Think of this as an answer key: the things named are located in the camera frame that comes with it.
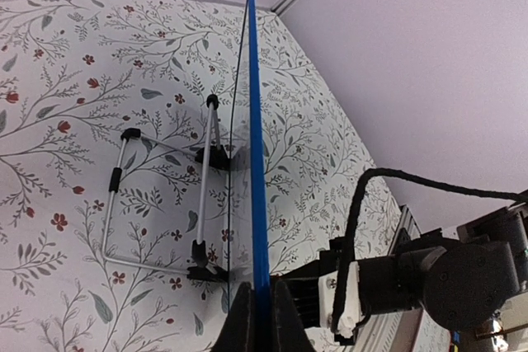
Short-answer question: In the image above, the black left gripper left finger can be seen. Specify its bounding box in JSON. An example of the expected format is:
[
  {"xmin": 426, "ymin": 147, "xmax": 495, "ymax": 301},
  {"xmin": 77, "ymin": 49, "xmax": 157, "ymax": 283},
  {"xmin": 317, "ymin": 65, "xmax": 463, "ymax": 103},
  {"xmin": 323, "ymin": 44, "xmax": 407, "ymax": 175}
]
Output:
[{"xmin": 211, "ymin": 282, "xmax": 254, "ymax": 352}]

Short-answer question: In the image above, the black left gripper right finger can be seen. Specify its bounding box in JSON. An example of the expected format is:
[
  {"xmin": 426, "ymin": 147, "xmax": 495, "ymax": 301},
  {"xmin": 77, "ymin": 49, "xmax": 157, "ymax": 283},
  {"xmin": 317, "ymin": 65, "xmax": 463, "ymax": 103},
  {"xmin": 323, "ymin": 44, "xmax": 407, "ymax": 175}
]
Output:
[{"xmin": 271, "ymin": 279, "xmax": 314, "ymax": 352}]

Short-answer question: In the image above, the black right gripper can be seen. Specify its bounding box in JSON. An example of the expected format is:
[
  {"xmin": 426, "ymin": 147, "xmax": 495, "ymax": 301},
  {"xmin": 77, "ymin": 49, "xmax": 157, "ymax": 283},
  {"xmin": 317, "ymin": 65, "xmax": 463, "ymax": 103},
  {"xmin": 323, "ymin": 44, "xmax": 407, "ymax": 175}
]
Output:
[{"xmin": 359, "ymin": 204, "xmax": 527, "ymax": 331}]

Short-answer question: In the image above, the blue-framed whiteboard with writing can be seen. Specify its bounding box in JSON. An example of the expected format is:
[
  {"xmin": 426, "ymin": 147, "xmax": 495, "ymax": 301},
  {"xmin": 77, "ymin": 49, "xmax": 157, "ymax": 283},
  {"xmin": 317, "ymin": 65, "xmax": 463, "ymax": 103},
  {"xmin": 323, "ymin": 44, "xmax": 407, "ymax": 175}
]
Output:
[{"xmin": 228, "ymin": 0, "xmax": 271, "ymax": 351}]

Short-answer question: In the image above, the floral patterned table mat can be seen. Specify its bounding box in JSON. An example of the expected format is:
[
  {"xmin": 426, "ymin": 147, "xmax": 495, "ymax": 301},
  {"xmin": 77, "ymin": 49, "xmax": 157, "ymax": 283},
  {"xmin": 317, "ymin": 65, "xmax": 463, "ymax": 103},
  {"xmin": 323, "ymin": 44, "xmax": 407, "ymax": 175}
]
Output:
[{"xmin": 0, "ymin": 0, "xmax": 405, "ymax": 352}]

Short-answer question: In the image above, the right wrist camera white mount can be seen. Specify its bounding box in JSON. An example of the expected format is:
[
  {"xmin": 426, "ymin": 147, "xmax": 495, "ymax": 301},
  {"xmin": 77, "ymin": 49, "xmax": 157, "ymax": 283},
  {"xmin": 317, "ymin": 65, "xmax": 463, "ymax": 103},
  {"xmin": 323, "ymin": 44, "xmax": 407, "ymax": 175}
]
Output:
[{"xmin": 280, "ymin": 240, "xmax": 364, "ymax": 345}]

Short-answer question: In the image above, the aluminium front rail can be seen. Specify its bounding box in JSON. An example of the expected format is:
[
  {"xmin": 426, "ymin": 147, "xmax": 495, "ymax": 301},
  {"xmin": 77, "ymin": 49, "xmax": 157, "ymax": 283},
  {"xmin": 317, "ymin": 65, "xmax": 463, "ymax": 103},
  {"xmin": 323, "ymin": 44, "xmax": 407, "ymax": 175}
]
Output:
[{"xmin": 351, "ymin": 205, "xmax": 420, "ymax": 351}]

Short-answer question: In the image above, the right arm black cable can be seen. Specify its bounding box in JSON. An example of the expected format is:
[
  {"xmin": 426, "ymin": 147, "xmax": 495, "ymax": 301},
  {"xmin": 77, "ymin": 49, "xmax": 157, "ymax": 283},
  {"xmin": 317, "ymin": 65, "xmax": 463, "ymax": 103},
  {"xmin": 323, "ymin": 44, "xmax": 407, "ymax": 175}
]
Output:
[{"xmin": 332, "ymin": 167, "xmax": 528, "ymax": 328}]

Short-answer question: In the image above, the whiteboard wire kickstand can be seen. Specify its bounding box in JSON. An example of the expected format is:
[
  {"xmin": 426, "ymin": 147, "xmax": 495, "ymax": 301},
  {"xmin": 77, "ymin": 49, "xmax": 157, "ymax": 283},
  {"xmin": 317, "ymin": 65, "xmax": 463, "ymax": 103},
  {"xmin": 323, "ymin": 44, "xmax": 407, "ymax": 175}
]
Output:
[{"xmin": 100, "ymin": 93, "xmax": 230, "ymax": 282}]

